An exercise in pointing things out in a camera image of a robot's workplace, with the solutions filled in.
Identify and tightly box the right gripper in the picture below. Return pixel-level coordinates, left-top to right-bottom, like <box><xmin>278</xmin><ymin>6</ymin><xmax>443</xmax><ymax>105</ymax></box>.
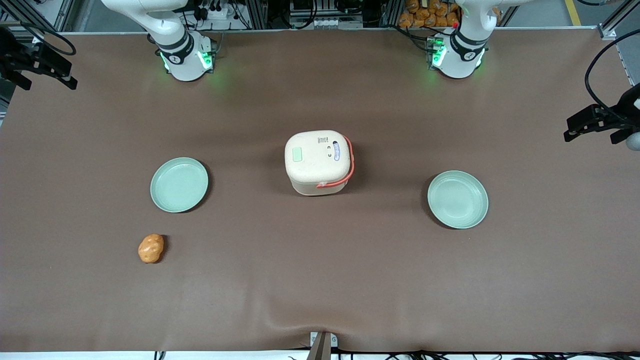
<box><xmin>0</xmin><ymin>27</ymin><xmax>79</xmax><ymax>92</ymax></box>

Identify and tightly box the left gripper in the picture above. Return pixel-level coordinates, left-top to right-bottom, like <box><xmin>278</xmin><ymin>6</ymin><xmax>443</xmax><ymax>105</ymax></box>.
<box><xmin>563</xmin><ymin>83</ymin><xmax>640</xmax><ymax>152</ymax></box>

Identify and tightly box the pale green round plate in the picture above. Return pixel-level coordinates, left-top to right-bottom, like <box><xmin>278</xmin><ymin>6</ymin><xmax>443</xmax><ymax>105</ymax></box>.
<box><xmin>150</xmin><ymin>157</ymin><xmax>209</xmax><ymax>214</ymax></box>
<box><xmin>427</xmin><ymin>170</ymin><xmax>489</xmax><ymax>230</ymax></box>

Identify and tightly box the white power strip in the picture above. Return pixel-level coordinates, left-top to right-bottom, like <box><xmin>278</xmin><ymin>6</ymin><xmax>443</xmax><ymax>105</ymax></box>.
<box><xmin>196</xmin><ymin>1</ymin><xmax>242</xmax><ymax>24</ymax></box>

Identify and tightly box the pile of orange toy food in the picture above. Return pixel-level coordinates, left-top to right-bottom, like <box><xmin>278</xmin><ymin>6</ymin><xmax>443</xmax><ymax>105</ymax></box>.
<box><xmin>398</xmin><ymin>0</ymin><xmax>461</xmax><ymax>29</ymax></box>

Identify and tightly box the orange-brown toy potato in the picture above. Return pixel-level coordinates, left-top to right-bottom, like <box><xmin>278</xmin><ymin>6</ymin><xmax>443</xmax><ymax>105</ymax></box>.
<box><xmin>138</xmin><ymin>233</ymin><xmax>165</xmax><ymax>264</ymax></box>

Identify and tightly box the grey equipment box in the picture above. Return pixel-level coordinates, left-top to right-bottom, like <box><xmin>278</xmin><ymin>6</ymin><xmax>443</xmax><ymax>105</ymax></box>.
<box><xmin>289</xmin><ymin>0</ymin><xmax>364</xmax><ymax>30</ymax></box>

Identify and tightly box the brown table mat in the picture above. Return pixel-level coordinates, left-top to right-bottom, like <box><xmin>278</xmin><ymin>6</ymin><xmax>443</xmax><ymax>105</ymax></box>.
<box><xmin>0</xmin><ymin>27</ymin><xmax>640</xmax><ymax>354</ymax></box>

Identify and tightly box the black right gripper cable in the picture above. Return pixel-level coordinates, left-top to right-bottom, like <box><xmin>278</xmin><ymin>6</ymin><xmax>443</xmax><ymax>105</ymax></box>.
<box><xmin>19</xmin><ymin>22</ymin><xmax>77</xmax><ymax>56</ymax></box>

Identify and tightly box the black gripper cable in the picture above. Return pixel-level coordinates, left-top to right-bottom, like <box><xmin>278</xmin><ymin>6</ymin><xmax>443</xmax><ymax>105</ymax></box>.
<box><xmin>19</xmin><ymin>22</ymin><xmax>77</xmax><ymax>56</ymax></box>
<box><xmin>584</xmin><ymin>29</ymin><xmax>640</xmax><ymax>122</ymax></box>

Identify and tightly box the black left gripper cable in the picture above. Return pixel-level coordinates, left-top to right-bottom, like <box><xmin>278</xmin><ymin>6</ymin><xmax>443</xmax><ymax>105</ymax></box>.
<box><xmin>584</xmin><ymin>29</ymin><xmax>640</xmax><ymax>122</ymax></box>

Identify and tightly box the aluminium frame post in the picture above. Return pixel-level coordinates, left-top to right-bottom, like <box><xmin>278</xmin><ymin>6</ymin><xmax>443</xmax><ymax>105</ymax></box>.
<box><xmin>598</xmin><ymin>0</ymin><xmax>640</xmax><ymax>41</ymax></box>
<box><xmin>0</xmin><ymin>0</ymin><xmax>77</xmax><ymax>32</ymax></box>

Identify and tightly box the silver camera mount bracket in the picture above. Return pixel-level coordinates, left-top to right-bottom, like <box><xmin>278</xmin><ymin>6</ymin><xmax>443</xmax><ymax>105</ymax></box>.
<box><xmin>309</xmin><ymin>331</ymin><xmax>339</xmax><ymax>360</ymax></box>

